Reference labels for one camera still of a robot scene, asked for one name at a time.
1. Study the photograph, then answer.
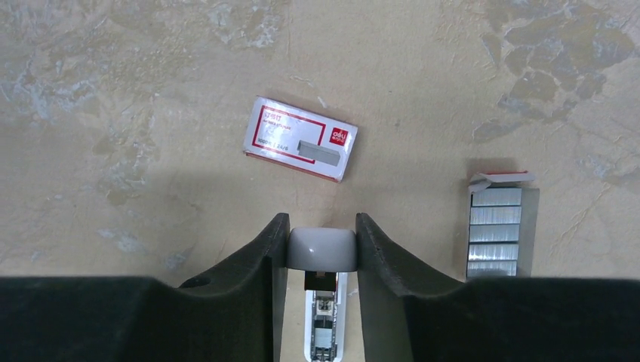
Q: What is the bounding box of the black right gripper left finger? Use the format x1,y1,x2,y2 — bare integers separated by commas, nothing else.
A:
1,213,290,361

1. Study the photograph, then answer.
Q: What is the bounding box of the long white stapler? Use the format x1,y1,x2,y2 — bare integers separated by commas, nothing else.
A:
287,227,357,361

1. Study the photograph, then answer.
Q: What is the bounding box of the red white staple box sleeve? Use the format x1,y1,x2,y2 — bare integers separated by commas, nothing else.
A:
243,97,358,183

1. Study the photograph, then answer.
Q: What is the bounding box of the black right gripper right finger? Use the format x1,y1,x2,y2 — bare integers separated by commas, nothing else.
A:
355,213,639,361

